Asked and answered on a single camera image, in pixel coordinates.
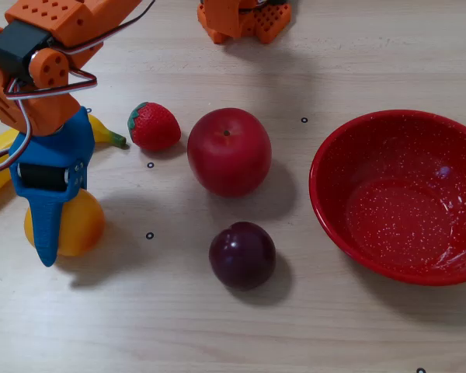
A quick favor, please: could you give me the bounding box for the red white black servo cable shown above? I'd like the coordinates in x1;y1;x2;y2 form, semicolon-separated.
0;0;156;175

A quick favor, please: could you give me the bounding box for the red toy apple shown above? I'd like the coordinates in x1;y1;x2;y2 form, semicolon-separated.
186;107;273;198

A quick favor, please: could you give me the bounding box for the red toy strawberry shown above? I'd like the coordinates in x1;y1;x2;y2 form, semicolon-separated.
127;101;183;152

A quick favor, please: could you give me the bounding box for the dark purple toy plum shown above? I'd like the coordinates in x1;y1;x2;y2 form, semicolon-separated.
208;221;277;291

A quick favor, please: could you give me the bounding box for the blue gripper body black servo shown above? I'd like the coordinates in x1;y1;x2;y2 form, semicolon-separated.
9;108;96;203

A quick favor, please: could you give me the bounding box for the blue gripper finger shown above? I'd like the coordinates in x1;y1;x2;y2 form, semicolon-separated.
28;197;70;268

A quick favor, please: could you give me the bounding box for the red speckled bowl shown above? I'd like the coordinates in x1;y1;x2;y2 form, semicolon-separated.
309;109;466;287

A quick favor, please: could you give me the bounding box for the orange robot arm base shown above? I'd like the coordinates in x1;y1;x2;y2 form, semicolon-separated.
196;0;293;45

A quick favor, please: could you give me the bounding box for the yellow toy banana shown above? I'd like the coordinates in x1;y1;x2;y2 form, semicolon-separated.
0;113;128;204

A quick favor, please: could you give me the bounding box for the orange yellow toy peach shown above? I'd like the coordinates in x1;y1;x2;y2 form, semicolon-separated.
23;188;106;258

